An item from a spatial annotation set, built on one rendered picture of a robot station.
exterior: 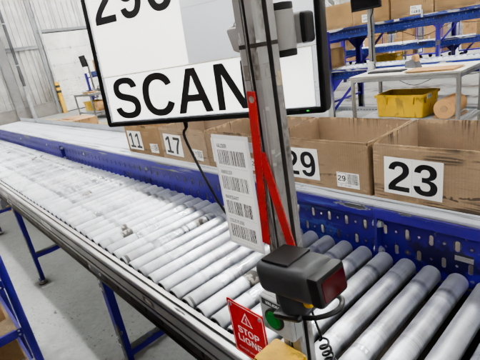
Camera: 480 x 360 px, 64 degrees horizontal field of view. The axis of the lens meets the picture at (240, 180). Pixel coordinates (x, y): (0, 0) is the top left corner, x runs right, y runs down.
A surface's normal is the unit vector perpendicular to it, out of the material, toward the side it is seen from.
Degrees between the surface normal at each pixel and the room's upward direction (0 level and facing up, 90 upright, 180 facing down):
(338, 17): 90
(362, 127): 90
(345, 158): 90
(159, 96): 86
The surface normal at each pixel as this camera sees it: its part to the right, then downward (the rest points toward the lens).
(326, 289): 0.64, 0.01
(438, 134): -0.72, 0.33
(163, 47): -0.46, 0.29
